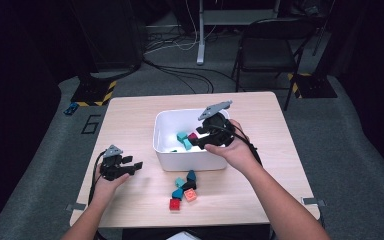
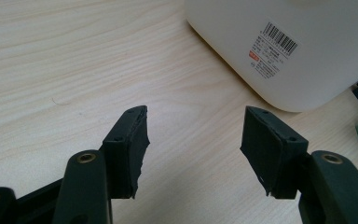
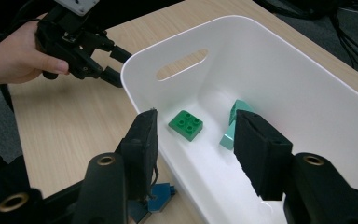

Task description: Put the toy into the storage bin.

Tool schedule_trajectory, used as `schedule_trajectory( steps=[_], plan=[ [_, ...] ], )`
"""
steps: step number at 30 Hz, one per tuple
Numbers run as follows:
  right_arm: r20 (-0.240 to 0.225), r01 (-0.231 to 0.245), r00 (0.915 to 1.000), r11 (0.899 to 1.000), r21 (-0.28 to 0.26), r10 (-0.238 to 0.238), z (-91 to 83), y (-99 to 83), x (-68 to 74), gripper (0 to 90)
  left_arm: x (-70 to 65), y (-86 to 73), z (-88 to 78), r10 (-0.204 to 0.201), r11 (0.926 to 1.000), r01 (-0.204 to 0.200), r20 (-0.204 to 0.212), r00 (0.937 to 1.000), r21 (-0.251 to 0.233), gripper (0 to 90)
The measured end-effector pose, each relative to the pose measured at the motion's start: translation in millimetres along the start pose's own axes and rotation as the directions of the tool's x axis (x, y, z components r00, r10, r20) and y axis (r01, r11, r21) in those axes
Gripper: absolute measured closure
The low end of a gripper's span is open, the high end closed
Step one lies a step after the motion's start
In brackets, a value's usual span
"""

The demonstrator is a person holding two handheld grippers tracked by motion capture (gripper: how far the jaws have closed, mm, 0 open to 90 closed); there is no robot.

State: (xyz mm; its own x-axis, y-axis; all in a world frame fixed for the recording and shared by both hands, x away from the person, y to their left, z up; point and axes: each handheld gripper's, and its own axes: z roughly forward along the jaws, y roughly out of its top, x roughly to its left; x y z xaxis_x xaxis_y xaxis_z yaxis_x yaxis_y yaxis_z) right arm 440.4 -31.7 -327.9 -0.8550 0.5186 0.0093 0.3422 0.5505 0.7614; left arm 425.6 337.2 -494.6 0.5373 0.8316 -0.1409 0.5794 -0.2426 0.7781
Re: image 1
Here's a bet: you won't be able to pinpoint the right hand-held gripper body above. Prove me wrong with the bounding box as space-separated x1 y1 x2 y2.
197 99 237 148

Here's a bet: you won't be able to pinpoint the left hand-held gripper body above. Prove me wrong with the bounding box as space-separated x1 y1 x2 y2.
99 144 131 182

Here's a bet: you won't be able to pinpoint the white plastic bin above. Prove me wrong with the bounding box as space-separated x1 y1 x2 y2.
152 107 234 172

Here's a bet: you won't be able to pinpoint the black block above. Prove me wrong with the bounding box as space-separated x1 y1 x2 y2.
181 180 198 192

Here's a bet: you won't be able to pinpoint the orange block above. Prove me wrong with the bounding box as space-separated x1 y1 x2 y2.
183 188 198 203

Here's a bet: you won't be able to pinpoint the person's left hand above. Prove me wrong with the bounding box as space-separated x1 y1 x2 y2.
89 166 130 208

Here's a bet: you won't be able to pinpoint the person's right hand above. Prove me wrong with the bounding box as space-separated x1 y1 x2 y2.
204 119 261 175

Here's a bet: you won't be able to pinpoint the small blue floor object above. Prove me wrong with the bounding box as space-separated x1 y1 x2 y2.
63 101 79 117

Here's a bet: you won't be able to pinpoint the white paper sheet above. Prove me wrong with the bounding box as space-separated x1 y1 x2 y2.
166 231 198 240

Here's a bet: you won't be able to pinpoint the black folding chair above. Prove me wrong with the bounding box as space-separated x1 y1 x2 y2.
230 17 317 112

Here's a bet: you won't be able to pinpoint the black equipment stand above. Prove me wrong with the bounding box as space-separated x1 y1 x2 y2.
68 0 145 81

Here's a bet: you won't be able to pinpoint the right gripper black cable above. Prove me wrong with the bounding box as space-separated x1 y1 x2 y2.
213 124 326 228

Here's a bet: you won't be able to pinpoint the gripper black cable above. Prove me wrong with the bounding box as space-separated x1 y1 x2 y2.
213 124 326 228
86 150 106 240

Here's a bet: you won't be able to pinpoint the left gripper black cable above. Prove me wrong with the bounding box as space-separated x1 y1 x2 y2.
86 150 106 240

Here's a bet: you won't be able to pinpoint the grey metal table bracket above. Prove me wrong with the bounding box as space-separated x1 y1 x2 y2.
65 202 87 212
300 196 327 207

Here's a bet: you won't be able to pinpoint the black floor cables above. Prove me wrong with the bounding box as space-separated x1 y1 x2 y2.
143 59 238 95

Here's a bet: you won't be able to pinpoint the black yellow striped base plate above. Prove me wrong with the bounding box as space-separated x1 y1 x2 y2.
287 72 338 100
70 74 118 108

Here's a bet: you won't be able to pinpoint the white floor cables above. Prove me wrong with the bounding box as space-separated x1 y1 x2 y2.
144 0 214 54

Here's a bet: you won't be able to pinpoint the white metal desk frame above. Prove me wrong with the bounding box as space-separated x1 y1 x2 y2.
196 0 281 66

